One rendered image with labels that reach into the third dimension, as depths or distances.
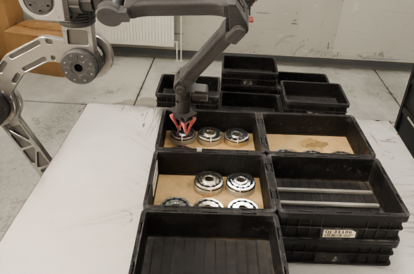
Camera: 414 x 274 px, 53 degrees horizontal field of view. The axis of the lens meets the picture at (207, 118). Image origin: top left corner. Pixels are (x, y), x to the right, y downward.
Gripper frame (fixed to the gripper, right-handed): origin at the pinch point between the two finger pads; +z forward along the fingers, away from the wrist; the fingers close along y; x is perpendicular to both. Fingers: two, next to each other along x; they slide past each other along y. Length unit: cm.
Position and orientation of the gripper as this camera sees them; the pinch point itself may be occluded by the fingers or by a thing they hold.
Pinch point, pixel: (182, 129)
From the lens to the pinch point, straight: 170.5
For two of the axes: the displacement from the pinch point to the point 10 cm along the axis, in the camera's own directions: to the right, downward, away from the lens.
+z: -0.3, 8.5, 5.2
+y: -7.0, -3.9, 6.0
